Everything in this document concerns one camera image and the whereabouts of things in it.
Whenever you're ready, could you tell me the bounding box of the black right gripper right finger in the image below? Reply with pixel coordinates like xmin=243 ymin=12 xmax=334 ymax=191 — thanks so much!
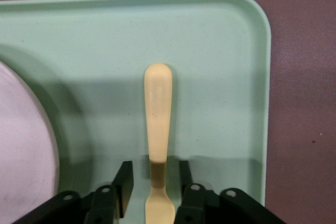
xmin=174 ymin=160 xmax=218 ymax=224

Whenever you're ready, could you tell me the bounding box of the yellow plastic fork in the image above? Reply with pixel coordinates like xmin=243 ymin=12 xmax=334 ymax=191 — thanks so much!
xmin=143 ymin=63 xmax=176 ymax=224

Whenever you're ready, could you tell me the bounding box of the round beige plate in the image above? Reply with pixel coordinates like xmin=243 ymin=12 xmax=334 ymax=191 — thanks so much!
xmin=0 ymin=60 xmax=60 ymax=221

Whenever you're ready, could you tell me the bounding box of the light green rectangular tray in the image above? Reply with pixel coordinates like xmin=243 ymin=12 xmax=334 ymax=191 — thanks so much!
xmin=0 ymin=0 xmax=271 ymax=224

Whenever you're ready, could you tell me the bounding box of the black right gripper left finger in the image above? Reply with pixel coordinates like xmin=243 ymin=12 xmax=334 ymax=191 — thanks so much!
xmin=85 ymin=161 xmax=133 ymax=224

